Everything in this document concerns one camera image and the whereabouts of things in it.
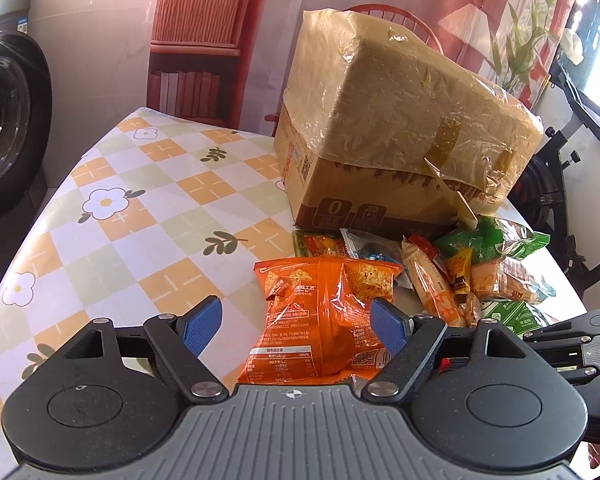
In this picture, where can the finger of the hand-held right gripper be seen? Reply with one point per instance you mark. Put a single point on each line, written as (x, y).
(555, 336)
(586, 374)

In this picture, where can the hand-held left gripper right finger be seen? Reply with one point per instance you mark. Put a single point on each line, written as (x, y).
(387, 325)

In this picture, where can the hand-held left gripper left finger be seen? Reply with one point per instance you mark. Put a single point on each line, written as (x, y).
(202, 322)

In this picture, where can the orange chip bag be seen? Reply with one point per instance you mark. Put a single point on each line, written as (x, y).
(325, 320)

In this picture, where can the clear dark cookie packet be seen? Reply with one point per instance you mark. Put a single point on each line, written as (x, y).
(375, 252)

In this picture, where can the green and white packet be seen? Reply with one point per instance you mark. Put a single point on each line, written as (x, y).
(515, 315)

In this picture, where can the long orange snack packet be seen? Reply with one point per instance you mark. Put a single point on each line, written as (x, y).
(430, 285)

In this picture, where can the clear orange bread packet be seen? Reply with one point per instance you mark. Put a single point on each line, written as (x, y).
(505, 280)

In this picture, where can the small yellow snack packet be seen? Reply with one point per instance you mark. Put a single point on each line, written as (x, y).
(457, 270)

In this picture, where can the yellow-green snack packet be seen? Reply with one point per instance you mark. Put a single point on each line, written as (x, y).
(317, 245)

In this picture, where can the green snack bag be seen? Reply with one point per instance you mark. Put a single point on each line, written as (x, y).
(495, 237)

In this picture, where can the black exercise bike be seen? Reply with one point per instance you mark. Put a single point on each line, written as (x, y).
(570, 170)

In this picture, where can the plastic-wrapped cardboard box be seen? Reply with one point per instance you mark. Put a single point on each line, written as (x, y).
(380, 135)

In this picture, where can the washing machine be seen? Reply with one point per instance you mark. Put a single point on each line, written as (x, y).
(10, 125)

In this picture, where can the printed wall backdrop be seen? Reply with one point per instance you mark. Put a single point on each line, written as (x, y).
(205, 35)

